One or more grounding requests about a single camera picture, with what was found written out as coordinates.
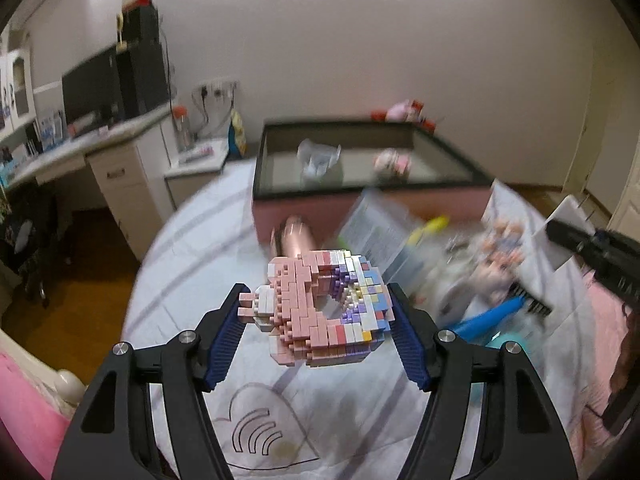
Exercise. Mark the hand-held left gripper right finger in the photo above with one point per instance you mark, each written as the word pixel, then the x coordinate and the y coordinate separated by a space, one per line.
pixel 412 355

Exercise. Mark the clear plastic bag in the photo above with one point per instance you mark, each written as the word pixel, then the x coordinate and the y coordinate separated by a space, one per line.
pixel 317 157

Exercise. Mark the small pink toy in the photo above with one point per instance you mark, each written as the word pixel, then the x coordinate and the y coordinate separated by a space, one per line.
pixel 392 162

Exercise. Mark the black office chair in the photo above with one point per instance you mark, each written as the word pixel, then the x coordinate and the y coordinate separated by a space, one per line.
pixel 25 240

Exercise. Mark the printed figure sheet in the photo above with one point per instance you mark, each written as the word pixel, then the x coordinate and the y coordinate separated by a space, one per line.
pixel 505 240

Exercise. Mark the pink blanket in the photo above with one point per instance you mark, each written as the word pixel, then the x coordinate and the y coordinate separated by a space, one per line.
pixel 590 360

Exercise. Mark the rose gold bottle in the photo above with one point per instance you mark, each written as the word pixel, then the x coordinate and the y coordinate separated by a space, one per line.
pixel 295 240

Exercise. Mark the pink plush toy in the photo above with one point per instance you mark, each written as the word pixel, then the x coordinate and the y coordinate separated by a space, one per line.
pixel 402 110

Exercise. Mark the blue highlighter pen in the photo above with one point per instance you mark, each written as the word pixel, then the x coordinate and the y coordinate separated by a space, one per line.
pixel 485 320

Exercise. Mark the black computer monitor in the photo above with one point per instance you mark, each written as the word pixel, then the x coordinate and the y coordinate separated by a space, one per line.
pixel 87 90

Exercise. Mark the white desk with drawers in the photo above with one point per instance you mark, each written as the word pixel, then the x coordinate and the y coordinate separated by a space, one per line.
pixel 125 175

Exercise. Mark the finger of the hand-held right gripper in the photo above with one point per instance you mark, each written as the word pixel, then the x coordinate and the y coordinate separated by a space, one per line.
pixel 610 260

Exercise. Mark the yellow blue snack bag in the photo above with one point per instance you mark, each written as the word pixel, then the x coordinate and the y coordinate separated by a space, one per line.
pixel 237 132

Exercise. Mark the black flower hair clip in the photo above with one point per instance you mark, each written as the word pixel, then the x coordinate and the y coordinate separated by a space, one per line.
pixel 530 302

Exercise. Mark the white flat card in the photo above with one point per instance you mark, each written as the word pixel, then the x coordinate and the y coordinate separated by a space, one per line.
pixel 570 210

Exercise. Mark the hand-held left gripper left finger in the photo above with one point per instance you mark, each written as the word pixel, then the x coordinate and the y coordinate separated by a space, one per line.
pixel 227 340

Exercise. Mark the pink bedding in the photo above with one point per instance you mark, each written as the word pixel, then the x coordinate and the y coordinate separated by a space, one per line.
pixel 25 420

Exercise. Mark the bottle with orange cap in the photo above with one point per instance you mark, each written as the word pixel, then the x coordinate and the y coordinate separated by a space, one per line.
pixel 182 130

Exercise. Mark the white door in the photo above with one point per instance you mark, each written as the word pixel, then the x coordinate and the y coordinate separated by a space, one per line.
pixel 610 135

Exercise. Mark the pink building block toy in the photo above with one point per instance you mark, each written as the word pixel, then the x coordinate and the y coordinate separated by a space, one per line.
pixel 300 310

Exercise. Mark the yellow highlighter pen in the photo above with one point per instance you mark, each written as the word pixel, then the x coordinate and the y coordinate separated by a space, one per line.
pixel 430 227

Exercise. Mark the black computer tower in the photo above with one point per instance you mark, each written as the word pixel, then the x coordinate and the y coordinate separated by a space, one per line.
pixel 142 85

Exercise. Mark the white nightstand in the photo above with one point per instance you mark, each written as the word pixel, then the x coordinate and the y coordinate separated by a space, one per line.
pixel 200 165

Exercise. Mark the wall power outlet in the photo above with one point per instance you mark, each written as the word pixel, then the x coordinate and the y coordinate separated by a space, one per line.
pixel 215 89

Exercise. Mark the white striped blanket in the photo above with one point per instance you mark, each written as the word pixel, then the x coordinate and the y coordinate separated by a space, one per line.
pixel 200 260

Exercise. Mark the teal round object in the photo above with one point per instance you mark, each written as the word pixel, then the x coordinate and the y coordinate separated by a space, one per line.
pixel 502 345

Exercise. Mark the pink storage box black rim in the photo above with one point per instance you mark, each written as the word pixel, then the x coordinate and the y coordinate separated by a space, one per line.
pixel 310 205

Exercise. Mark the white wall cabinet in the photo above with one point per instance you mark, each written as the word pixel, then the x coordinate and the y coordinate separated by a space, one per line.
pixel 20 85

